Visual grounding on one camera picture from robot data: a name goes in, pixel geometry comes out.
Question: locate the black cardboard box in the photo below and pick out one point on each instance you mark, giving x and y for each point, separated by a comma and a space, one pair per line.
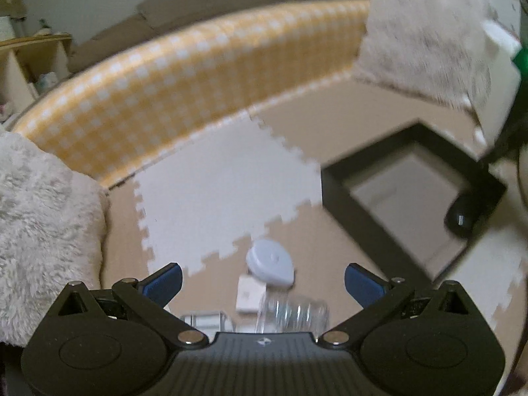
342, 210

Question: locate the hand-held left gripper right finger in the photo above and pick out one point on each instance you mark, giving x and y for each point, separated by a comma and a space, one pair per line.
363, 283

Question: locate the wooden shelf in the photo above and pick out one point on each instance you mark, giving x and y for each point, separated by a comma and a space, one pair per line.
29, 62

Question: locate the yellow checkered bumper cushion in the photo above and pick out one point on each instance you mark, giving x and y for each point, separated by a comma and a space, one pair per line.
185, 82

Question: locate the small clear plastic box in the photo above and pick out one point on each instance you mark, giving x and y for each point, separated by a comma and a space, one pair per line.
204, 322

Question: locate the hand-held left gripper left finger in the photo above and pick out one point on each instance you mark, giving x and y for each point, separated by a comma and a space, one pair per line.
165, 283

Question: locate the fluffy white cushion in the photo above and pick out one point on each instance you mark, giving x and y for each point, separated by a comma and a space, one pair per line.
41, 235
425, 29

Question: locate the fluffy white cushion right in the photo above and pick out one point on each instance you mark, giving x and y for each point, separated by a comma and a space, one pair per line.
425, 29

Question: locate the foam puzzle floor mat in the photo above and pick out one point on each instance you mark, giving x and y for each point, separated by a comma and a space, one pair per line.
371, 111

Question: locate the clear plastic case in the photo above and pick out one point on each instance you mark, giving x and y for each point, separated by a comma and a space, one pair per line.
295, 312

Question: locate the fluffy white cushion left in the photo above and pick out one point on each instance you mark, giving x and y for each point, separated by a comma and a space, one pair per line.
41, 235

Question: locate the white square adapter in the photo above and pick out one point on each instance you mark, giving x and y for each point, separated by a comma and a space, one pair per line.
248, 295

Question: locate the white round device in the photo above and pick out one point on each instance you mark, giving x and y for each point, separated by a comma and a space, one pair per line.
270, 265

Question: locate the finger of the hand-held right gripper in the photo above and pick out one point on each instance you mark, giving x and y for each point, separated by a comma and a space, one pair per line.
460, 218

